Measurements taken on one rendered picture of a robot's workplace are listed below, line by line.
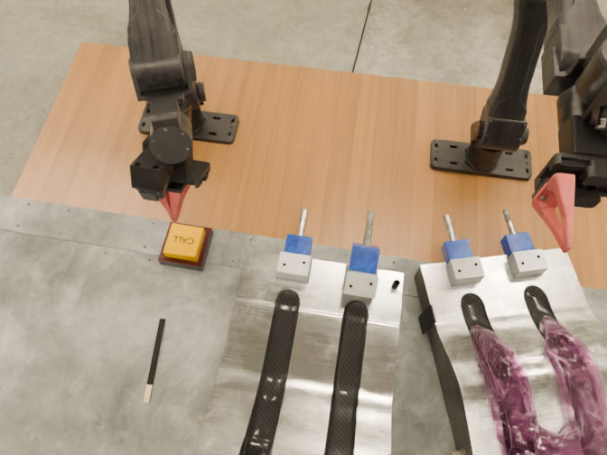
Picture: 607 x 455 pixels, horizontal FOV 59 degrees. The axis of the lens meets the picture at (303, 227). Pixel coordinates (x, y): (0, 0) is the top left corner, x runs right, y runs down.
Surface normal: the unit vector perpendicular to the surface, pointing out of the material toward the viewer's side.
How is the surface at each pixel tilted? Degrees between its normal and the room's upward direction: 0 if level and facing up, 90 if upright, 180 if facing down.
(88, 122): 0
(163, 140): 63
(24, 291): 0
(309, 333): 3
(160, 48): 20
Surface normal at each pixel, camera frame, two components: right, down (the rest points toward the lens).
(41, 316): 0.01, -0.46
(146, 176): -0.15, 0.54
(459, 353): -0.05, -0.83
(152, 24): 0.08, -0.14
